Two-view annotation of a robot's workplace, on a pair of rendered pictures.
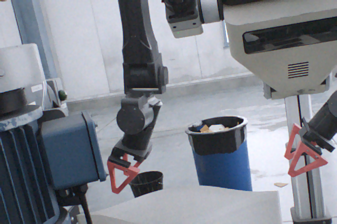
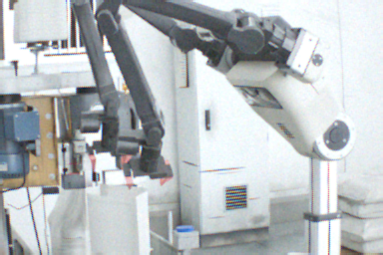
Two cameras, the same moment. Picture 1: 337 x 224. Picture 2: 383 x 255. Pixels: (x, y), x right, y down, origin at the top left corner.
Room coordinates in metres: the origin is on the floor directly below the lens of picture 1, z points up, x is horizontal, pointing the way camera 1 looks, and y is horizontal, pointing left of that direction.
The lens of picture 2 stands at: (-0.35, -2.88, 1.49)
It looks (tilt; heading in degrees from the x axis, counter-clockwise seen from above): 3 degrees down; 65
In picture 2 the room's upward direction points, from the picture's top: 3 degrees counter-clockwise
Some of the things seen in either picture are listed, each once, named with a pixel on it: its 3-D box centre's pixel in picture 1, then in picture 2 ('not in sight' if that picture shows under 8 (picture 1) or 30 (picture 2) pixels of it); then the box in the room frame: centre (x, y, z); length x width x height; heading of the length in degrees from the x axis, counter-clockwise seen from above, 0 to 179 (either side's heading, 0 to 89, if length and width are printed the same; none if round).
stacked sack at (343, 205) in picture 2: not in sight; (369, 202); (3.47, 1.98, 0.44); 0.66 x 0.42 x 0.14; 74
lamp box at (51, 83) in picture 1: (47, 97); not in sight; (1.12, 0.34, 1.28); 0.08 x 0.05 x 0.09; 80
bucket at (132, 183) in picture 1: (148, 192); not in sight; (3.37, 0.38, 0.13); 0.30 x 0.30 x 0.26
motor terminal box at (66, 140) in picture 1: (75, 156); (22, 129); (0.61, 0.17, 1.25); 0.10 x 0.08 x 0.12; 15
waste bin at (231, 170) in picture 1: (222, 164); not in sight; (3.16, -0.24, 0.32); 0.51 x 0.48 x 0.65; 170
